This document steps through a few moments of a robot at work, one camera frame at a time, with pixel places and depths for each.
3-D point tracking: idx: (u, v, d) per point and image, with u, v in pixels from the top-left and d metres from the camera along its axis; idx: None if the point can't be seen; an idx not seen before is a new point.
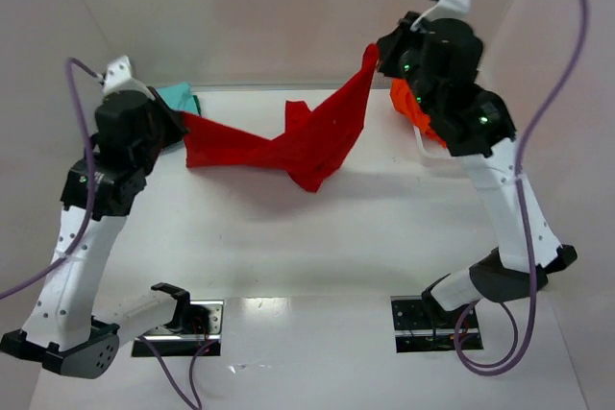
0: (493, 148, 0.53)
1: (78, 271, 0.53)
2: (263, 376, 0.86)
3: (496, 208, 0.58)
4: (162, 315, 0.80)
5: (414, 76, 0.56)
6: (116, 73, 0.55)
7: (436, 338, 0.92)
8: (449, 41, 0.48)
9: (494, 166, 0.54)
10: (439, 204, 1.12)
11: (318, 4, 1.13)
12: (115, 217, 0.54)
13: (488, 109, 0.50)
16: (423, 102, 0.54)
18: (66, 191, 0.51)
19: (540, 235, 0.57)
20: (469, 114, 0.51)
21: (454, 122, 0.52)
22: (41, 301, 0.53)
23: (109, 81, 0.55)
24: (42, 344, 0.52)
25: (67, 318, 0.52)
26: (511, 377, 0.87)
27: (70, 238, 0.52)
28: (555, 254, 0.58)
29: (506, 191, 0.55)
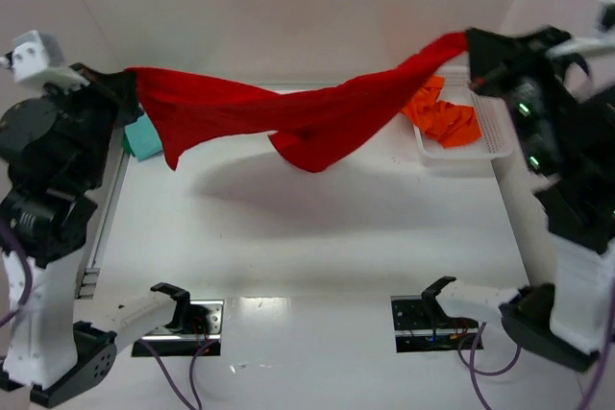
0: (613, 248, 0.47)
1: (36, 319, 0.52)
2: (263, 376, 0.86)
3: (574, 289, 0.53)
4: (161, 318, 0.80)
5: (542, 129, 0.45)
6: (27, 60, 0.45)
7: (436, 339, 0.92)
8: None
9: (604, 268, 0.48)
10: (438, 204, 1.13)
11: (318, 4, 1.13)
12: (67, 254, 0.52)
13: None
16: (544, 165, 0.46)
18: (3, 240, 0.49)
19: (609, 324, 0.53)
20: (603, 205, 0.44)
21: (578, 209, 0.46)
22: (14, 345, 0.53)
23: (19, 67, 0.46)
24: (26, 382, 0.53)
25: (40, 361, 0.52)
26: (510, 377, 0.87)
27: (21, 286, 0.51)
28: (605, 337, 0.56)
29: (599, 290, 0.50)
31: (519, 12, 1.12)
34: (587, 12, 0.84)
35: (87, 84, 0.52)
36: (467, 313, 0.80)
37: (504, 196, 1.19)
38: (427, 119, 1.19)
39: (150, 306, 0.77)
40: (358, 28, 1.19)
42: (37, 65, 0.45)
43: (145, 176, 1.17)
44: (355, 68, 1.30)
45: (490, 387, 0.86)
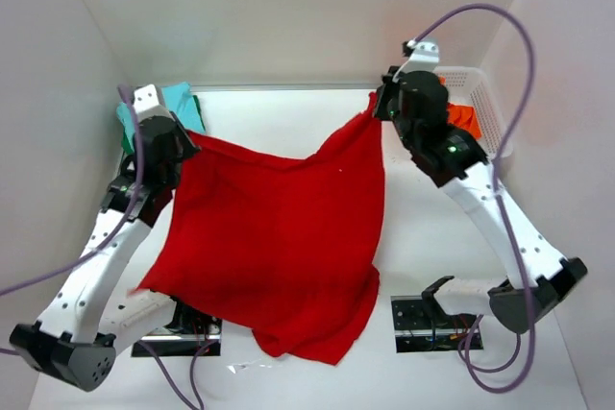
0: (467, 170, 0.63)
1: (104, 266, 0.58)
2: (264, 376, 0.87)
3: (487, 226, 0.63)
4: (162, 317, 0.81)
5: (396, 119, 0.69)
6: (144, 100, 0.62)
7: (436, 339, 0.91)
8: (419, 89, 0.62)
9: (474, 186, 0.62)
10: (439, 204, 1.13)
11: (318, 5, 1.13)
12: (143, 225, 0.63)
13: (457, 142, 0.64)
16: (405, 139, 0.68)
18: (107, 196, 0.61)
19: (534, 245, 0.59)
20: (440, 146, 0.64)
21: (430, 156, 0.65)
22: (62, 293, 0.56)
23: (136, 105, 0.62)
24: (56, 333, 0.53)
25: (86, 308, 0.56)
26: (510, 378, 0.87)
27: (103, 236, 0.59)
28: (560, 265, 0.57)
29: (488, 206, 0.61)
31: (519, 12, 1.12)
34: (589, 12, 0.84)
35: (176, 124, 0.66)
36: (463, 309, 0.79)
37: None
38: None
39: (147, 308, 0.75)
40: (358, 28, 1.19)
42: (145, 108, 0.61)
43: None
44: (355, 68, 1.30)
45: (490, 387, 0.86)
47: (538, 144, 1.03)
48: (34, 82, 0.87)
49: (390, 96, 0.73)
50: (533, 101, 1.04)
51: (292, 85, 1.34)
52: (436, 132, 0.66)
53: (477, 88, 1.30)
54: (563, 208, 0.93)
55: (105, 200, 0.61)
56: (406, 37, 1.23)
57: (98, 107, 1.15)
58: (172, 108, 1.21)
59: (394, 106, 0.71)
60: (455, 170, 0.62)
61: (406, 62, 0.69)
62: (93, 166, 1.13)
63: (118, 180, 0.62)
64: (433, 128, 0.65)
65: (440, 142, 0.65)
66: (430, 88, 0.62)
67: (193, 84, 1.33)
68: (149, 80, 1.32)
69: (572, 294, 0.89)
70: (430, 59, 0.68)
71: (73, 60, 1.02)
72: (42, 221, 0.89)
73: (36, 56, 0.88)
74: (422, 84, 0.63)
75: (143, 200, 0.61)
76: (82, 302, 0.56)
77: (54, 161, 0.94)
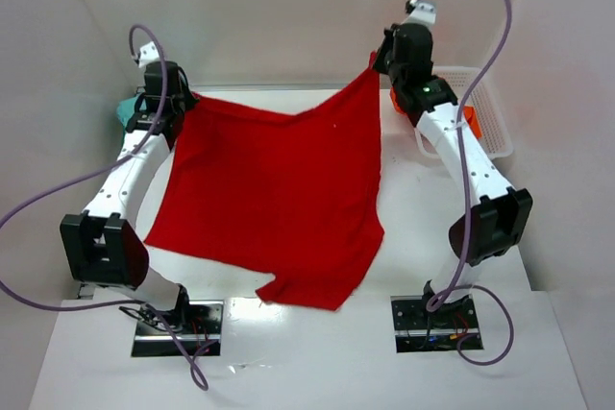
0: (435, 108, 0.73)
1: (139, 166, 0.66)
2: (263, 375, 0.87)
3: (448, 156, 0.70)
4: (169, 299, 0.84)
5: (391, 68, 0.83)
6: (148, 52, 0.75)
7: (435, 339, 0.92)
8: (406, 36, 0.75)
9: (439, 121, 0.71)
10: (439, 204, 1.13)
11: (319, 4, 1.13)
12: (164, 142, 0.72)
13: (433, 85, 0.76)
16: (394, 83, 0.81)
18: (131, 122, 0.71)
19: (485, 173, 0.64)
20: (417, 88, 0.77)
21: (406, 95, 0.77)
22: (105, 187, 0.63)
23: (143, 58, 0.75)
24: (105, 216, 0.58)
25: (128, 196, 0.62)
26: (512, 380, 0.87)
27: (133, 147, 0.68)
28: (505, 190, 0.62)
29: (450, 135, 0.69)
31: (519, 12, 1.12)
34: (589, 12, 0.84)
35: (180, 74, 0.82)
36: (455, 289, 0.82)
37: None
38: None
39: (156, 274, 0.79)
40: (358, 28, 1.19)
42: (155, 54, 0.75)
43: None
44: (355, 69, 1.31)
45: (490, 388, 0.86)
47: (538, 143, 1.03)
48: (34, 81, 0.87)
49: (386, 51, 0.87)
50: (534, 100, 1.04)
51: (292, 85, 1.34)
52: (419, 77, 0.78)
53: (478, 89, 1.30)
54: (562, 208, 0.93)
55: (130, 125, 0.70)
56: None
57: (97, 106, 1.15)
58: None
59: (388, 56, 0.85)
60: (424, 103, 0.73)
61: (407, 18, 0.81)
62: (93, 165, 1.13)
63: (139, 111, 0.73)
64: (417, 71, 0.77)
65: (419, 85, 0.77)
66: (416, 35, 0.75)
67: (193, 84, 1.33)
68: None
69: (572, 294, 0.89)
70: (427, 17, 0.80)
71: (73, 59, 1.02)
72: (43, 219, 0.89)
73: (36, 55, 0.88)
74: (413, 31, 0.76)
75: (163, 122, 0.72)
76: (124, 192, 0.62)
77: (54, 160, 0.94)
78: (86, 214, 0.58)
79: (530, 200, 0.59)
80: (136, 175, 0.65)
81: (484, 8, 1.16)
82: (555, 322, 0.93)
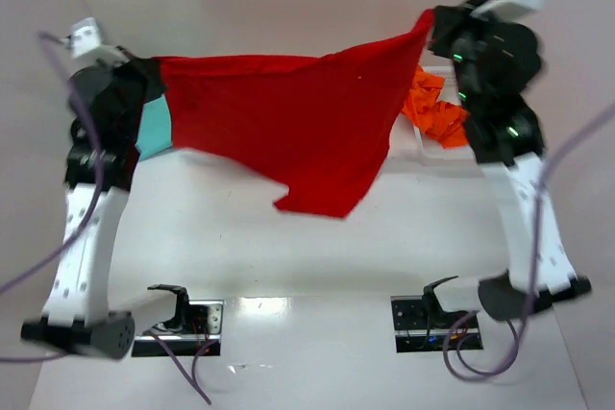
0: (516, 159, 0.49)
1: (92, 244, 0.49)
2: (263, 376, 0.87)
3: (511, 221, 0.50)
4: (165, 310, 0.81)
5: (462, 70, 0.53)
6: (84, 39, 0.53)
7: (436, 339, 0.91)
8: (510, 54, 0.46)
9: (516, 178, 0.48)
10: (439, 204, 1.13)
11: (319, 3, 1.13)
12: (121, 191, 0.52)
13: (521, 123, 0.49)
16: (461, 96, 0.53)
18: (71, 171, 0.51)
19: (553, 260, 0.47)
20: (501, 125, 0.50)
21: (480, 126, 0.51)
22: (59, 281, 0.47)
23: (77, 46, 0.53)
24: (65, 325, 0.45)
25: (89, 290, 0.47)
26: (511, 380, 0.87)
27: (80, 214, 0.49)
28: (568, 282, 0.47)
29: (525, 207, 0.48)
31: None
34: (588, 12, 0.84)
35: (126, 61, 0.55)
36: (461, 303, 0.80)
37: None
38: (427, 119, 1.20)
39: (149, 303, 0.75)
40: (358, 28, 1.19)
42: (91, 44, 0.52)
43: (144, 175, 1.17)
44: None
45: (491, 389, 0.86)
47: None
48: (33, 81, 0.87)
49: (462, 31, 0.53)
50: (534, 100, 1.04)
51: None
52: (504, 102, 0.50)
53: None
54: (563, 208, 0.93)
55: (69, 177, 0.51)
56: None
57: None
58: None
59: (463, 47, 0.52)
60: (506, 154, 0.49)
61: (503, 1, 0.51)
62: None
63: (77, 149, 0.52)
64: (508, 95, 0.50)
65: (501, 121, 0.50)
66: (521, 49, 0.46)
67: None
68: None
69: None
70: (531, 0, 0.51)
71: (72, 59, 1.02)
72: (43, 220, 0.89)
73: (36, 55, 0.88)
74: (522, 52, 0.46)
75: (109, 164, 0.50)
76: (83, 286, 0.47)
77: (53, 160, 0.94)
78: (47, 323, 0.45)
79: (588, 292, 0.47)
80: (91, 260, 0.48)
81: None
82: (555, 322, 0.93)
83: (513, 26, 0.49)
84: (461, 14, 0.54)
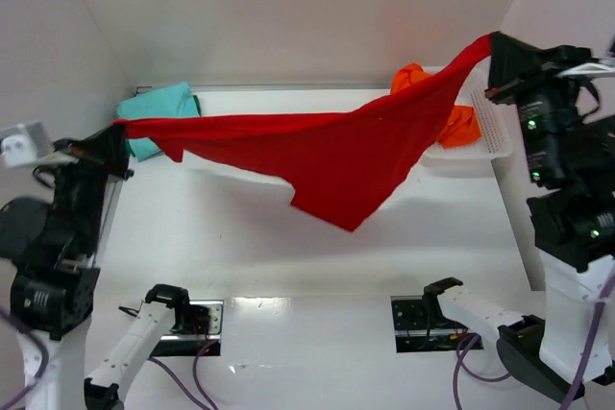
0: (590, 263, 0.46)
1: (54, 391, 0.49)
2: (263, 375, 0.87)
3: (561, 312, 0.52)
4: (163, 328, 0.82)
5: (541, 145, 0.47)
6: (15, 153, 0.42)
7: (435, 339, 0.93)
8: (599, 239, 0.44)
9: (583, 281, 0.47)
10: (438, 204, 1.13)
11: (319, 6, 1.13)
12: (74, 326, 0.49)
13: (604, 223, 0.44)
16: (538, 176, 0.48)
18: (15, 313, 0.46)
19: (597, 354, 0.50)
20: (582, 220, 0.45)
21: (559, 221, 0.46)
22: None
23: (7, 159, 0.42)
24: None
25: None
26: (512, 383, 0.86)
27: (36, 360, 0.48)
28: (603, 373, 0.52)
29: (581, 309, 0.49)
31: (519, 10, 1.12)
34: (589, 12, 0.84)
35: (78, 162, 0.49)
36: (463, 321, 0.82)
37: (504, 196, 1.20)
38: None
39: (148, 334, 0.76)
40: (359, 28, 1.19)
42: (25, 159, 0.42)
43: (145, 175, 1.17)
44: (356, 69, 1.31)
45: (488, 387, 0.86)
47: None
48: (33, 80, 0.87)
49: (536, 93, 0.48)
50: None
51: (292, 85, 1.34)
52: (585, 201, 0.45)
53: (478, 88, 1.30)
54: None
55: None
56: (406, 37, 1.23)
57: (98, 107, 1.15)
58: (172, 108, 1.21)
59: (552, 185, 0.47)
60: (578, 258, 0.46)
61: (596, 69, 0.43)
62: None
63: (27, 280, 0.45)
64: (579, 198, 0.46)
65: (581, 215, 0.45)
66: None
67: (193, 84, 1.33)
68: (149, 80, 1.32)
69: None
70: None
71: (72, 60, 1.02)
72: None
73: (37, 57, 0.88)
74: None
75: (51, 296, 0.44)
76: None
77: None
78: None
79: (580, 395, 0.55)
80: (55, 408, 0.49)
81: (484, 7, 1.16)
82: None
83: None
84: (536, 70, 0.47)
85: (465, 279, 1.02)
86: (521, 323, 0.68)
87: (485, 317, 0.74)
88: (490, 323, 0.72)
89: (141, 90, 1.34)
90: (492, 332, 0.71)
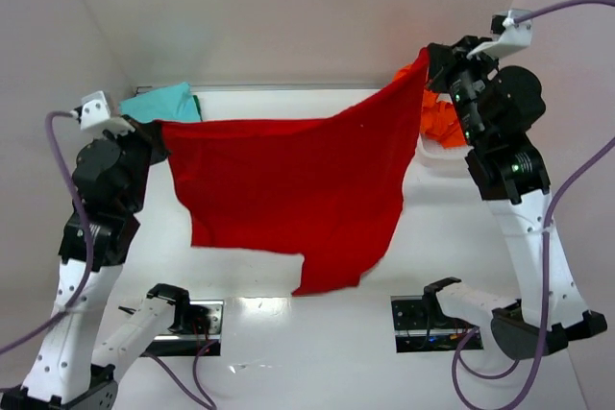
0: (522, 196, 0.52)
1: (78, 325, 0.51)
2: (264, 375, 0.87)
3: (520, 259, 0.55)
4: (164, 323, 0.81)
5: (465, 109, 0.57)
6: (94, 113, 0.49)
7: (435, 339, 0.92)
8: (519, 170, 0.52)
9: (522, 213, 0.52)
10: (437, 204, 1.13)
11: (319, 8, 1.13)
12: (113, 268, 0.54)
13: (522, 159, 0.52)
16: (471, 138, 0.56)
18: (64, 244, 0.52)
19: (563, 294, 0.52)
20: (506, 162, 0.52)
21: (487, 166, 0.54)
22: (43, 355, 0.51)
23: (86, 119, 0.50)
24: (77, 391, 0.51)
25: (69, 369, 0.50)
26: (512, 385, 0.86)
27: (70, 292, 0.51)
28: (580, 318, 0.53)
29: (530, 242, 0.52)
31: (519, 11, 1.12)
34: (589, 13, 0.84)
35: (134, 132, 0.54)
36: (463, 315, 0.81)
37: None
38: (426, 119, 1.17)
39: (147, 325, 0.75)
40: (358, 29, 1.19)
42: (102, 118, 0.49)
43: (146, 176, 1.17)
44: (355, 70, 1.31)
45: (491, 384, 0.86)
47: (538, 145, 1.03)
48: (34, 81, 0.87)
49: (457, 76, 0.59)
50: None
51: (292, 85, 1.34)
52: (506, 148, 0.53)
53: None
54: (571, 208, 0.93)
55: (63, 250, 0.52)
56: (406, 38, 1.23)
57: None
58: (172, 108, 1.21)
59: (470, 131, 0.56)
60: (510, 193, 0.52)
61: (493, 44, 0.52)
62: None
63: (75, 219, 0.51)
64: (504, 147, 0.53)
65: (504, 159, 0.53)
66: (531, 167, 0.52)
67: (193, 84, 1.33)
68: (149, 80, 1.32)
69: None
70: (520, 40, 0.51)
71: (71, 60, 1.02)
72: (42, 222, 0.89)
73: (37, 58, 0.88)
74: (523, 95, 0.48)
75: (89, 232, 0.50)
76: (62, 364, 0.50)
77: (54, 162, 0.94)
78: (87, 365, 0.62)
79: (562, 348, 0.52)
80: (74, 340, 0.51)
81: (484, 8, 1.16)
82: None
83: (536, 156, 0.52)
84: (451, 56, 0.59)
85: (465, 278, 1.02)
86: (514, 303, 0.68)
87: (480, 303, 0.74)
88: (484, 308, 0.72)
89: (141, 91, 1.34)
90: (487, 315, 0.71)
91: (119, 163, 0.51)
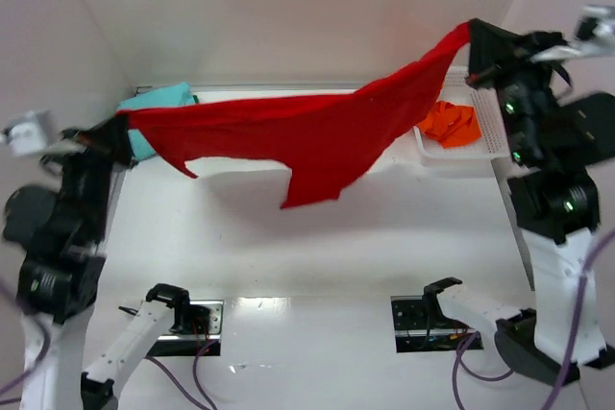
0: (567, 236, 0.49)
1: (56, 372, 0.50)
2: (263, 375, 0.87)
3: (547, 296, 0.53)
4: (164, 325, 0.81)
5: (517, 128, 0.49)
6: (27, 136, 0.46)
7: (436, 339, 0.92)
8: (574, 206, 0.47)
9: (563, 255, 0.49)
10: (437, 204, 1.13)
11: (319, 6, 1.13)
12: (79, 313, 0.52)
13: (577, 195, 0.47)
16: (519, 157, 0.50)
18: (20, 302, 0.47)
19: (585, 334, 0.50)
20: (558, 195, 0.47)
21: (535, 197, 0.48)
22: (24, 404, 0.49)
23: (18, 146, 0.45)
24: None
25: None
26: (512, 386, 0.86)
27: (38, 344, 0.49)
28: (597, 355, 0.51)
29: (566, 285, 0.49)
31: (520, 10, 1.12)
34: None
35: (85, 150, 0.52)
36: (464, 319, 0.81)
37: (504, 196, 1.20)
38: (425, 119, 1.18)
39: (147, 331, 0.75)
40: (358, 28, 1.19)
42: (32, 147, 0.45)
43: (146, 176, 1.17)
44: (355, 69, 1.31)
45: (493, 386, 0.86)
47: None
48: (34, 81, 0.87)
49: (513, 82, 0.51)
50: None
51: (291, 85, 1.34)
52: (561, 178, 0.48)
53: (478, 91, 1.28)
54: None
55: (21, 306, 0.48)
56: (407, 37, 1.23)
57: (98, 107, 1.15)
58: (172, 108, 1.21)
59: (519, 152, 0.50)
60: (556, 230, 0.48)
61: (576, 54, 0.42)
62: None
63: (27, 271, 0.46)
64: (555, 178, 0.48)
65: (556, 192, 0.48)
66: (586, 203, 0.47)
67: (193, 84, 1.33)
68: (149, 80, 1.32)
69: None
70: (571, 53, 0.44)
71: (71, 60, 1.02)
72: None
73: (37, 58, 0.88)
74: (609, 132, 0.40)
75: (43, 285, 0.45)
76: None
77: None
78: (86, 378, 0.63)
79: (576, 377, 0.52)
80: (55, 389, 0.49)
81: (485, 7, 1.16)
82: None
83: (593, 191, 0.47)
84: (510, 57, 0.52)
85: (465, 278, 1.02)
86: (518, 316, 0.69)
87: (482, 310, 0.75)
88: (488, 318, 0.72)
89: (141, 90, 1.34)
90: (488, 325, 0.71)
91: (56, 212, 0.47)
